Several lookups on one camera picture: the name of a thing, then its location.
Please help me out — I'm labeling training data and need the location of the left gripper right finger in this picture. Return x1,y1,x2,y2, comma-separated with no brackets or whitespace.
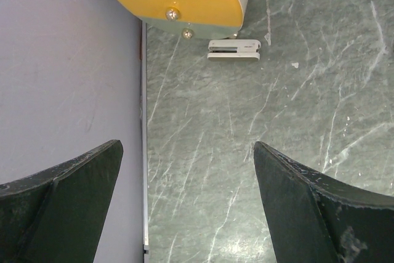
254,142,393,262

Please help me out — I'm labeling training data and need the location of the small beige drawer piece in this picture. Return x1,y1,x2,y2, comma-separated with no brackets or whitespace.
207,39,261,61

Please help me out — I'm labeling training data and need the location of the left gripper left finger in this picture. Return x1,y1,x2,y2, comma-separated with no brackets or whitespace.
1,140,123,263

